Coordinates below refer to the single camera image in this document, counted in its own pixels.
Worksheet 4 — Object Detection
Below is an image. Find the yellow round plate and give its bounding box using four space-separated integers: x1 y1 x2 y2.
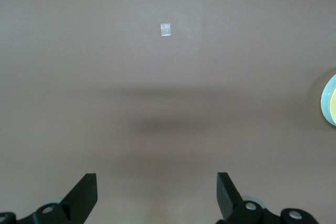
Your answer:
329 85 336 126

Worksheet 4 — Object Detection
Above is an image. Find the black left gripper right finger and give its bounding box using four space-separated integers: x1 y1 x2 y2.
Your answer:
216 172 319 224

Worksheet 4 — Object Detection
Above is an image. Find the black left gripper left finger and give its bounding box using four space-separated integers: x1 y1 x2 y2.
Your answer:
0 173 99 224

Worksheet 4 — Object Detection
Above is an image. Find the small square tape patch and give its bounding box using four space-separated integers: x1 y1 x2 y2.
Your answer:
160 22 172 37

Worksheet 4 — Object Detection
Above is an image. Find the pale green round plate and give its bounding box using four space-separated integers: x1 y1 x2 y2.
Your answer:
320 73 336 128

